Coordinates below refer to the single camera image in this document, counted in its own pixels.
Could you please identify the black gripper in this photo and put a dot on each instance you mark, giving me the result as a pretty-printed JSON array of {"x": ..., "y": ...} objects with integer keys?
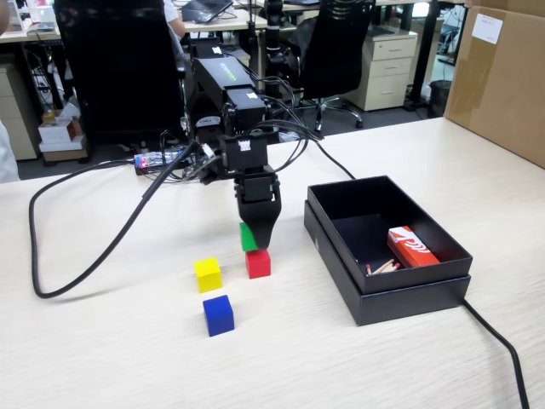
[{"x": 257, "y": 187}]

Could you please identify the green wooden cube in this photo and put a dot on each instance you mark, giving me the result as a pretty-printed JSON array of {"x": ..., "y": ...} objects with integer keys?
[{"x": 248, "y": 243}]

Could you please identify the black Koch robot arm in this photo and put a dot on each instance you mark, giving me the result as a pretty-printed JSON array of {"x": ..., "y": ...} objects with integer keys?
[{"x": 221, "y": 74}]

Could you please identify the red wooden cube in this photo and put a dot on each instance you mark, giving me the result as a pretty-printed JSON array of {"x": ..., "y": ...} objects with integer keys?
[{"x": 258, "y": 265}]

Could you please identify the yellow wooden cube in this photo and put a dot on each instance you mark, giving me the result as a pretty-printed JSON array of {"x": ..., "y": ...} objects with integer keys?
[{"x": 208, "y": 277}]

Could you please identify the blue wooden cube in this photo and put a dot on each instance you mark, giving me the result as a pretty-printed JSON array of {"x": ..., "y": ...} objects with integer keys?
[{"x": 219, "y": 317}]

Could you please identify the black open cardboard box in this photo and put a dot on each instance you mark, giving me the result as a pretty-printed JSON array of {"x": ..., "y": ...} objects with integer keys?
[{"x": 353, "y": 200}]

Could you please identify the red tipped wooden match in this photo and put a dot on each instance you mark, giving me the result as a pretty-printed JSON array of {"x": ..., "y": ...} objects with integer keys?
[
  {"x": 385, "y": 264},
  {"x": 391, "y": 266},
  {"x": 397, "y": 267},
  {"x": 367, "y": 268}
]

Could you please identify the circuit board with red light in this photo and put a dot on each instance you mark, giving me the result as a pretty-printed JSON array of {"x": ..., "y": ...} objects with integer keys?
[{"x": 147, "y": 162}]

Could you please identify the orange white matchbox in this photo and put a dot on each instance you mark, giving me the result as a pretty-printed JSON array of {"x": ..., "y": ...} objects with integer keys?
[{"x": 413, "y": 249}]

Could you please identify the black vertical clamp pole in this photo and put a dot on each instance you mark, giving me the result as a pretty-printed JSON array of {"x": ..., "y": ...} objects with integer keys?
[{"x": 272, "y": 38}]

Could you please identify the black mesh office chair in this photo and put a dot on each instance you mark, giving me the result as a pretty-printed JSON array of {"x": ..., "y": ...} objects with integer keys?
[{"x": 336, "y": 51}]

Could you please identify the cream background desk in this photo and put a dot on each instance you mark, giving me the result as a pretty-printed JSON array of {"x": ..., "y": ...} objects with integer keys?
[{"x": 238, "y": 22}]

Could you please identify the black solid back office chair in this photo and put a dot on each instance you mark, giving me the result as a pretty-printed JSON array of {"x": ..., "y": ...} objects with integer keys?
[{"x": 119, "y": 72}]

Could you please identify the black trash bin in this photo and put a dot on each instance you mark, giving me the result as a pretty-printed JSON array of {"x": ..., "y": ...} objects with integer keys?
[{"x": 439, "y": 99}]

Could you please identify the black laptop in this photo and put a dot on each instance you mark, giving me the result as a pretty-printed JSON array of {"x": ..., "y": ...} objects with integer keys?
[{"x": 204, "y": 10}]

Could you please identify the stacked white boxes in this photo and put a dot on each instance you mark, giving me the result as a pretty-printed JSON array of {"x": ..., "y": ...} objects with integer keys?
[{"x": 59, "y": 134}]

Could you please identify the person in white shirt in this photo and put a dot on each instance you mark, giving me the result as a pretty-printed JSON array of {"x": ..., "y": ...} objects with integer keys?
[{"x": 172, "y": 15}]

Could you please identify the black legged background desk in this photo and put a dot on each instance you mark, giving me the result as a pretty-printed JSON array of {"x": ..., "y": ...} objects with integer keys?
[{"x": 426, "y": 42}]

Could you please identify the person in white clothing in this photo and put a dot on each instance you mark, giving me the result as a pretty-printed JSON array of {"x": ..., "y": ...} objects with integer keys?
[{"x": 6, "y": 153}]

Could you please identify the cream cabinet beside white boxes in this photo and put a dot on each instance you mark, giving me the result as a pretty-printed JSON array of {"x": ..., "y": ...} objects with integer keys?
[{"x": 15, "y": 123}]

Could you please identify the large brown cardboard box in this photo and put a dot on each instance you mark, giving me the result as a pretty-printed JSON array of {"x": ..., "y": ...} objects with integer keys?
[{"x": 498, "y": 85}]

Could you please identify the white box on desk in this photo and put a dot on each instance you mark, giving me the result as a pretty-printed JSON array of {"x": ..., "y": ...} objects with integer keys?
[{"x": 43, "y": 13}]

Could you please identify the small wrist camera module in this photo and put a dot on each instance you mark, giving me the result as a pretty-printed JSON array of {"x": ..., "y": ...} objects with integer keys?
[{"x": 204, "y": 168}]

